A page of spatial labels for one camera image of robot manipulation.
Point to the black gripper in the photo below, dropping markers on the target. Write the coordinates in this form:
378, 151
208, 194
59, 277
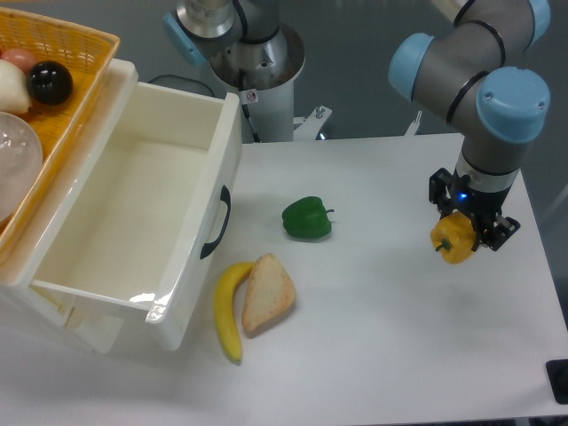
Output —
479, 197

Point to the yellow bell pepper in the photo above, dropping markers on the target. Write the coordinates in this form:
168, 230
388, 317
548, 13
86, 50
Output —
453, 237

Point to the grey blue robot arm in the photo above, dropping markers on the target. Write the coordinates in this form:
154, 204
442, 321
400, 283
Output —
467, 80

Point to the green bell pepper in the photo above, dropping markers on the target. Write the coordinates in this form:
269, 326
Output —
307, 219

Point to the open white drawer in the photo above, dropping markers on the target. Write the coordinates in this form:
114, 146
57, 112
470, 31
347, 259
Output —
148, 206

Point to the white drawer cabinet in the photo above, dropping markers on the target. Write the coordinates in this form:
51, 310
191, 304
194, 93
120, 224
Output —
41, 307

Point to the black device at table edge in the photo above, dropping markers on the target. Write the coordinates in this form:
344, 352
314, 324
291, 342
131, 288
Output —
557, 370

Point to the triangular bread slice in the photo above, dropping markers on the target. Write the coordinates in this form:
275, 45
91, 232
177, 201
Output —
270, 294

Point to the yellow banana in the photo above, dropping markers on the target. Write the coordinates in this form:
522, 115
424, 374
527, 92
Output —
225, 323

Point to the orange woven basket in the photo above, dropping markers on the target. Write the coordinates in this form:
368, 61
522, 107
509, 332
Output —
86, 52

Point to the black ball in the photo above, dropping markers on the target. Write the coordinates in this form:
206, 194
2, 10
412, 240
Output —
49, 83

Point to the clear plastic sphere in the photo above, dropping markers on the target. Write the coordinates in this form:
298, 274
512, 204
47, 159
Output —
21, 162

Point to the white onion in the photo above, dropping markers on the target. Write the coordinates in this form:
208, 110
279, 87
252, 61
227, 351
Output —
14, 95

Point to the red fruit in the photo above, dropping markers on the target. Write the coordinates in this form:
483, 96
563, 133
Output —
21, 58

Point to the black drawer handle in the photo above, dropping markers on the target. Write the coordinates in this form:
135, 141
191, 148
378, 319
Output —
220, 224

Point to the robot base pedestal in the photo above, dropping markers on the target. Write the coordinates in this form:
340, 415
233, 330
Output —
250, 51

